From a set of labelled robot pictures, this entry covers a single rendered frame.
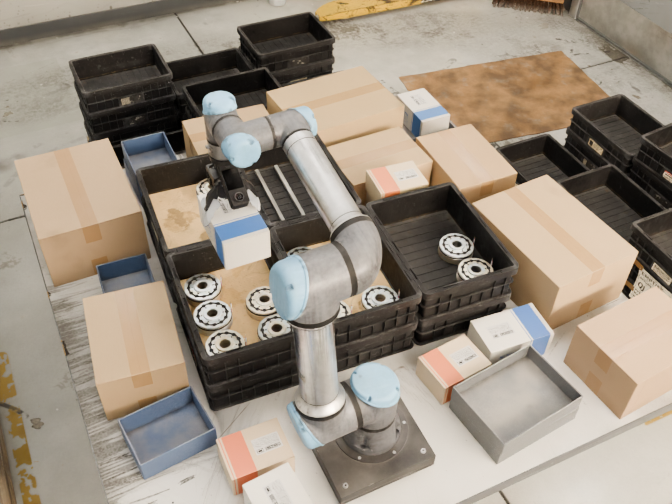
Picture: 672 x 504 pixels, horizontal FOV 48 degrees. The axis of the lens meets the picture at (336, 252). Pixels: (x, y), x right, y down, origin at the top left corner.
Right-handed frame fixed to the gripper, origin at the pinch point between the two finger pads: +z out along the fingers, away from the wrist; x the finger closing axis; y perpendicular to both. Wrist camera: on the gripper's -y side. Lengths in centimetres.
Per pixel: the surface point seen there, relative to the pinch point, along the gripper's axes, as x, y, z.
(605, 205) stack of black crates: -166, 24, 73
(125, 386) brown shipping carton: 37.0, -16.7, 28.4
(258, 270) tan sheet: -8.0, 6.6, 27.7
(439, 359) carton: -42, -39, 34
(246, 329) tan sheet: 3.0, -12.5, 27.8
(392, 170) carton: -59, 21, 18
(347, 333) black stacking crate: -20.0, -27.0, 25.2
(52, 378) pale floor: 59, 62, 110
